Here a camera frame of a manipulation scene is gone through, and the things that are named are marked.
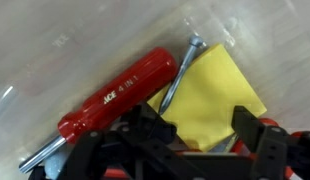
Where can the orange sponge block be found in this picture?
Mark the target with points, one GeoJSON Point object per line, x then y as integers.
{"type": "Point", "coordinates": [215, 100]}

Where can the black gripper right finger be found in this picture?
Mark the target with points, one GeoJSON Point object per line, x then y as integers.
{"type": "Point", "coordinates": [261, 140]}

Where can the silver round-head bolt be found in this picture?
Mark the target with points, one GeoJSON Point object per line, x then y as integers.
{"type": "Point", "coordinates": [181, 70]}

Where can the clear plastic storage box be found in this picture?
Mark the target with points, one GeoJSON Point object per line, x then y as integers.
{"type": "Point", "coordinates": [78, 36]}

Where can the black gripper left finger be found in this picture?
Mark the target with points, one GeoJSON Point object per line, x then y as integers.
{"type": "Point", "coordinates": [128, 143]}

